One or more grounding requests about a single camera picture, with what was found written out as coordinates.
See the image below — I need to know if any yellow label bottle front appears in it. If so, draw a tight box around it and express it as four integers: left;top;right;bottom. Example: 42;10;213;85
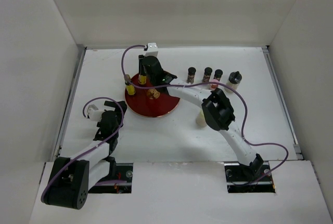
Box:
124;74;136;96

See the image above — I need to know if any black cap spice jar middle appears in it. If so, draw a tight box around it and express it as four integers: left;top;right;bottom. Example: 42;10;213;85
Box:
202;67;212;83

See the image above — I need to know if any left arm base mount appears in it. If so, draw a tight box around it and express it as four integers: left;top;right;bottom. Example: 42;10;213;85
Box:
89;156;134;194

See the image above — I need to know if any black cap spice jar left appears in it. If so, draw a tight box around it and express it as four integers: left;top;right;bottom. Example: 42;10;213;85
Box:
187;67;196;84

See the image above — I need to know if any black cap spice jar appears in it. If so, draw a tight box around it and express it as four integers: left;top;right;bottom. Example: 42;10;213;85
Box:
202;67;212;83
214;69;223;81
187;67;196;84

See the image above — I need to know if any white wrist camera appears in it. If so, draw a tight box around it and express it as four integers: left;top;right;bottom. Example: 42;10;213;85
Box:
144;43;158;57
86;104;103;122

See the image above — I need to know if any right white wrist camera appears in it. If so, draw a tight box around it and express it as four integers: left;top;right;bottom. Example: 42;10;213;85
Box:
144;43;158;57

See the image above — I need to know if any cream squeeze bottle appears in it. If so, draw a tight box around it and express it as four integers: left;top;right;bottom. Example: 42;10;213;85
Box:
196;111;207;127

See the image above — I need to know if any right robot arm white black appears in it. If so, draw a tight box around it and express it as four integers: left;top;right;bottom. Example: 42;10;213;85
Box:
139;55;263;180

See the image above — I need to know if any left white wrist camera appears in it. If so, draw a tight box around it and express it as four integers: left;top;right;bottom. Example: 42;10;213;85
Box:
86;104;103;122

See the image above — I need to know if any black grinder top jar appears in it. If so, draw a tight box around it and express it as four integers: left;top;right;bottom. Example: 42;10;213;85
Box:
225;71;242;93

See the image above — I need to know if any pink lid spice jar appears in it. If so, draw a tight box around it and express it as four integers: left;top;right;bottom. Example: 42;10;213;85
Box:
210;79;219;90

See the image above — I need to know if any yellow label bottle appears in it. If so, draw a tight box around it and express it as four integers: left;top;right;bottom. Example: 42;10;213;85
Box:
138;73;147;85
124;74;136;96

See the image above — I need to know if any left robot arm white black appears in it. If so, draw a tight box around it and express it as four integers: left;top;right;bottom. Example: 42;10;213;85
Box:
41;97;127;209

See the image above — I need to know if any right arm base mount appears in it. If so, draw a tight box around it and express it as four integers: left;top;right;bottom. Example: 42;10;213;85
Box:
224;162;275;193

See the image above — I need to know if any red round tray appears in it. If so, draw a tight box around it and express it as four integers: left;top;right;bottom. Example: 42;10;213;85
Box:
124;73;180;117

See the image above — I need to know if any black cap spice jar right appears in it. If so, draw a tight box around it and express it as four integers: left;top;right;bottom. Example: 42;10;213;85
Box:
214;69;223;81

